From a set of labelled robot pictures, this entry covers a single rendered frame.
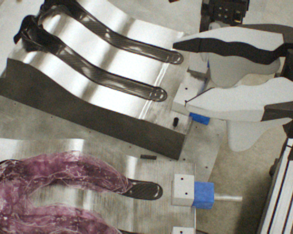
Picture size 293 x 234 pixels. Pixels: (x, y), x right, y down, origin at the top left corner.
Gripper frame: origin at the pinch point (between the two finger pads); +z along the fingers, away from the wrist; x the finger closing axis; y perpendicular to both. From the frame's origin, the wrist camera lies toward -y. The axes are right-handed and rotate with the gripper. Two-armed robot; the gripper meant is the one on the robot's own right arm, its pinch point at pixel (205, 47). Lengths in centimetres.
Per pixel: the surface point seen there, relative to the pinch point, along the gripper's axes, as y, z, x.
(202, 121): 3.5, 8.2, -12.5
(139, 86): -10.6, 6.1, -9.4
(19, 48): -33.5, -1.6, -15.3
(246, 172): 10, 90, 54
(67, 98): -22.5, 6.4, -17.2
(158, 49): -10.1, 4.5, 1.6
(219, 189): 3, 91, 44
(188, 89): -0.7, 3.9, -9.3
